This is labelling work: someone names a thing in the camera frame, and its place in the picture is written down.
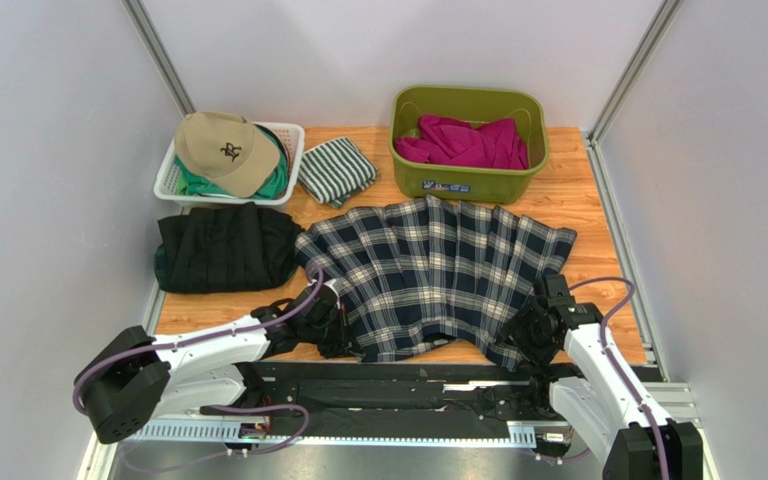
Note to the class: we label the beige baseball cap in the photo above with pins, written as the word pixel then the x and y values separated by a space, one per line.
pixel 226 149

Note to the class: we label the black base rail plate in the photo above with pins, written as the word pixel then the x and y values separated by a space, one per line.
pixel 402 400

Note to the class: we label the black garment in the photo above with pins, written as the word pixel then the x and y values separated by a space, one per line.
pixel 226 250

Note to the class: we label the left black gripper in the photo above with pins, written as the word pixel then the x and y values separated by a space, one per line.
pixel 343 343

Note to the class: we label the green garment in basket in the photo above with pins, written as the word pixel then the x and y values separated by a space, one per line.
pixel 189 184

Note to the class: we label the pink garment in tub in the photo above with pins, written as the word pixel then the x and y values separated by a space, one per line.
pixel 446 141

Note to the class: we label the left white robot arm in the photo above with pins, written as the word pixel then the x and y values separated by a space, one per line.
pixel 137 377

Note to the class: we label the grey white plaid skirt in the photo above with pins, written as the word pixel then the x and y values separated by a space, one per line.
pixel 416 275

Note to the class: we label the olive green plastic tub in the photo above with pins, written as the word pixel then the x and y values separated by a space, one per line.
pixel 476 106

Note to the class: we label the white plastic basket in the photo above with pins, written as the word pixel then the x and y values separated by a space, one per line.
pixel 292 137

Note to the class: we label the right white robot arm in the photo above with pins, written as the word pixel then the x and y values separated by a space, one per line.
pixel 584 378

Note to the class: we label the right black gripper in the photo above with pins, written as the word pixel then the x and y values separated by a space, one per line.
pixel 517 331

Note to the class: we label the striped folded cloth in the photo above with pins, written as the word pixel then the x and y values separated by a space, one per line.
pixel 335 171

